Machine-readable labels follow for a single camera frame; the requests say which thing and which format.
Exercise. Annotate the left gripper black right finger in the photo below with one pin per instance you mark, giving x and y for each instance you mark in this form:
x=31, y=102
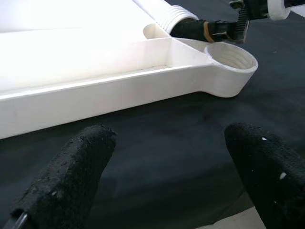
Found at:
x=269, y=176

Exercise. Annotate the white plastic children table top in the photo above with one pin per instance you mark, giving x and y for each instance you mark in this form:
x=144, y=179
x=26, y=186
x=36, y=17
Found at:
x=95, y=71

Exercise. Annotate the orange rubber band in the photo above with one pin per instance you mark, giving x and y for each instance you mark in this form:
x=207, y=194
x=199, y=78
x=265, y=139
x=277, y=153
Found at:
x=207, y=31

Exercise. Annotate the black tablecloth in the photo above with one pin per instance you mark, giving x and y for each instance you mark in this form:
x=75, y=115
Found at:
x=178, y=143

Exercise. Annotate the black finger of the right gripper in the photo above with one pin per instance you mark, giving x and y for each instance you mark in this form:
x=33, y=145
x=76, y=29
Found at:
x=188, y=29

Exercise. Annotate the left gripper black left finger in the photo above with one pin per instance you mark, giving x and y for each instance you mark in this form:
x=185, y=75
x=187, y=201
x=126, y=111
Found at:
x=69, y=176

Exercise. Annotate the white plastic table leg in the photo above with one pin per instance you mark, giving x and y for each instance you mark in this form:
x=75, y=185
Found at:
x=166, y=12

